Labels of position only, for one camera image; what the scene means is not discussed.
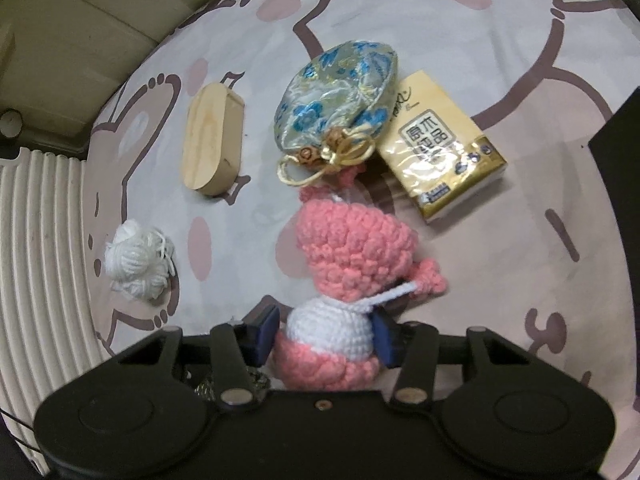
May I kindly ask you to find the pink white crochet doll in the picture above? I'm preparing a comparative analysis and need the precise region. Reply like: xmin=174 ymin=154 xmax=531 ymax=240
xmin=272 ymin=166 xmax=448 ymax=391

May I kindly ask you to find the white yarn ball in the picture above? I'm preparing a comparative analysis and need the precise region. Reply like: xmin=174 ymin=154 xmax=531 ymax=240
xmin=104 ymin=219 xmax=177 ymax=302

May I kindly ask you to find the yellow tissue pack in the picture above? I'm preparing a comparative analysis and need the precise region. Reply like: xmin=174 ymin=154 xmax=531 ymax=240
xmin=376 ymin=70 xmax=508 ymax=222

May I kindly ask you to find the oval wooden block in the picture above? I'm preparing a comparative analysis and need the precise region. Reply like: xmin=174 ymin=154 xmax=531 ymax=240
xmin=181 ymin=82 xmax=245 ymax=196

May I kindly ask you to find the blue floral silk pouch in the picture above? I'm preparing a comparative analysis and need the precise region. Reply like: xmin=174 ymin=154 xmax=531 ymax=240
xmin=273 ymin=40 xmax=398 ymax=188

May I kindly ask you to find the cartoon bear bed sheet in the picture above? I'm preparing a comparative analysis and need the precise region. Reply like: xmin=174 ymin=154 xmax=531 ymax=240
xmin=81 ymin=0 xmax=640 ymax=480

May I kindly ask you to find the black storage box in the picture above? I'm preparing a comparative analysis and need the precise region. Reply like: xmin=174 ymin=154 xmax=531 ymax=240
xmin=588 ymin=92 xmax=640 ymax=261

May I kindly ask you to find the beige cabinet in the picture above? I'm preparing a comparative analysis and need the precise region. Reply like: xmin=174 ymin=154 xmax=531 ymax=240
xmin=1 ymin=0 xmax=212 ymax=156

